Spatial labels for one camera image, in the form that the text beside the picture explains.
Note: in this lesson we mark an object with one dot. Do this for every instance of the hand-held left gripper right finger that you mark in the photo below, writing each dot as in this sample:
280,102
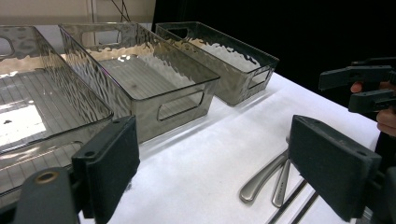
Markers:
333,168

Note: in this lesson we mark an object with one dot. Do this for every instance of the grey transparent plastic bin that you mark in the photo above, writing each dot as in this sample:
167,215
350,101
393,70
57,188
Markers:
218,53
46,93
149,77

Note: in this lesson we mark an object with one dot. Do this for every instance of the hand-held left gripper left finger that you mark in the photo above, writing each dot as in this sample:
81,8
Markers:
109,161

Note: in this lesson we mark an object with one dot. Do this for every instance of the steel table knife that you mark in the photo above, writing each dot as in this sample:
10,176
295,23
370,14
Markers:
258,183

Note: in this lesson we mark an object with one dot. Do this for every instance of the white table cover sheet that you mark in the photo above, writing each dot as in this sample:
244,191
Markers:
202,161

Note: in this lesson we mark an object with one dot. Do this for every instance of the beige wooden shelf unit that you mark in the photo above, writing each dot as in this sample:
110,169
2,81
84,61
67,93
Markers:
46,9

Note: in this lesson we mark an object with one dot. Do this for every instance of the steel fork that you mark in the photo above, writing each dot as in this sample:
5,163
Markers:
280,189

